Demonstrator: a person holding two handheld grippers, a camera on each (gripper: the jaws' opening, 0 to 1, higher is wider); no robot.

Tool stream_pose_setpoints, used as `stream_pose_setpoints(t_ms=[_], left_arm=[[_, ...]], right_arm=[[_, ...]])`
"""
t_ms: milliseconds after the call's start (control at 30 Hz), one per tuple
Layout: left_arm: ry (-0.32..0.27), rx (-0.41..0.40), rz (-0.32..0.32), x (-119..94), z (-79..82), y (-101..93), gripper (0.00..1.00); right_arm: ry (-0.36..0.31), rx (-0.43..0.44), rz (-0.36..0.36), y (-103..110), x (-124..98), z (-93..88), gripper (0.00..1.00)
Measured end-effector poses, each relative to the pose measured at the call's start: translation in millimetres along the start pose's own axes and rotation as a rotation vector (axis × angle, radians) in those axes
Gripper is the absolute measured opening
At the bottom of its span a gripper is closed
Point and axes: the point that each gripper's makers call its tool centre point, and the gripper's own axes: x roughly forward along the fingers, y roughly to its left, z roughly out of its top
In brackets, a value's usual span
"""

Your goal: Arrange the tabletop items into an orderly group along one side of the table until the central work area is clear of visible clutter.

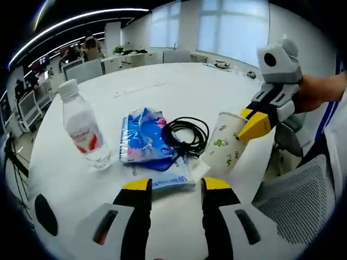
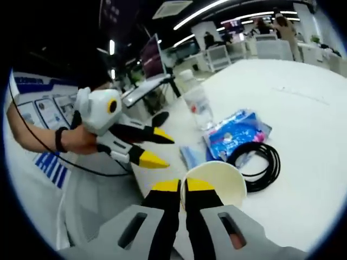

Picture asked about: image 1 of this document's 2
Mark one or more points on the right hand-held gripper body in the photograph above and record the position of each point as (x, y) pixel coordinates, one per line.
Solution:
(282, 65)

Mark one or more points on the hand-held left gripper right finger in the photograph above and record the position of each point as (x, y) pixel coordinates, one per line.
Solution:
(260, 233)

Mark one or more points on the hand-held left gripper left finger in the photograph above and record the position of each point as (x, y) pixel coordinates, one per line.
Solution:
(89, 233)

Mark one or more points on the white paper cup green print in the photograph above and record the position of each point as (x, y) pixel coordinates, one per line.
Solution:
(222, 143)

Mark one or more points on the light blue tissue pack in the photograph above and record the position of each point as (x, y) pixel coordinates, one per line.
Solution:
(173, 182)

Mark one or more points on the blue printed plastic packet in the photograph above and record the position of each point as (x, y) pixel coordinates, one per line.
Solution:
(141, 138)

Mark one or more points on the clear water bottle red label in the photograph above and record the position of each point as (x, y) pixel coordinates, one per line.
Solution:
(81, 122)

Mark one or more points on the person's right hand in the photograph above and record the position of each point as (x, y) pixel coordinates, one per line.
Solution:
(311, 93)

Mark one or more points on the black oval object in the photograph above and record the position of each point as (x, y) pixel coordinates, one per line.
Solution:
(46, 214)

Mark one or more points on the small white desk object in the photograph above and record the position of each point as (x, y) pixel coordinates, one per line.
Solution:
(221, 65)

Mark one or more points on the grey mesh office chair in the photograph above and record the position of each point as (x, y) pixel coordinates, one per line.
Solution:
(298, 195)

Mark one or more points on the large window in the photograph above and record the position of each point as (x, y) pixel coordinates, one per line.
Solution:
(165, 27)
(233, 29)

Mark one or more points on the person's white striped top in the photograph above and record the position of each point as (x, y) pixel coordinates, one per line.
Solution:
(333, 140)

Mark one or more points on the white table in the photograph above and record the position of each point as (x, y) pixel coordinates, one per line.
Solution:
(176, 89)

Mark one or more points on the black tripod stand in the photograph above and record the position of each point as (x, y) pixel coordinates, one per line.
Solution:
(17, 163)

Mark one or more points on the white low cabinet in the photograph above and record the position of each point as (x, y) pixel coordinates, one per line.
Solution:
(127, 61)

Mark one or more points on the green potted plant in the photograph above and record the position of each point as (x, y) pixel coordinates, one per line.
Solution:
(119, 49)

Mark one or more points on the long ceiling light strip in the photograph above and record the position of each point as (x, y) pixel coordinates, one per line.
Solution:
(81, 17)

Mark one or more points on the white frame chair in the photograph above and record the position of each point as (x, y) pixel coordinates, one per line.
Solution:
(85, 71)
(29, 108)

